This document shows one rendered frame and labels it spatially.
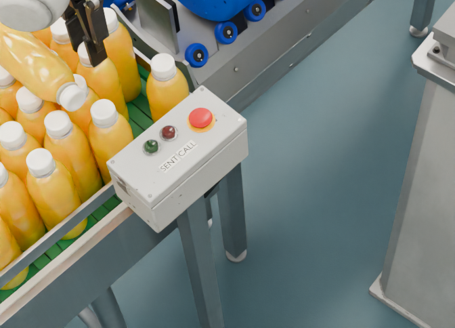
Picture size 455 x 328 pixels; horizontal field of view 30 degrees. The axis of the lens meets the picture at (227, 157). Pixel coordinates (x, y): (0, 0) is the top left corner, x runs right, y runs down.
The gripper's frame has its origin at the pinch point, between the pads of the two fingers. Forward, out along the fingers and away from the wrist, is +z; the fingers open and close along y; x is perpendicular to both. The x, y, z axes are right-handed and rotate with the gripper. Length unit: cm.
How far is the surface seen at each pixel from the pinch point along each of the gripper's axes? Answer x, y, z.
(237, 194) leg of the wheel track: -25, -4, 77
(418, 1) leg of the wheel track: -121, 13, 97
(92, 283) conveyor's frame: 21.3, -17.4, 33.1
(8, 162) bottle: 21.5, -4.9, 6.5
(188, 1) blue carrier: -25.0, 4.6, 14.1
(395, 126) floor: -89, -6, 112
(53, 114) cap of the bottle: 12.2, -6.2, 2.0
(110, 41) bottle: -5.0, 1.4, 5.7
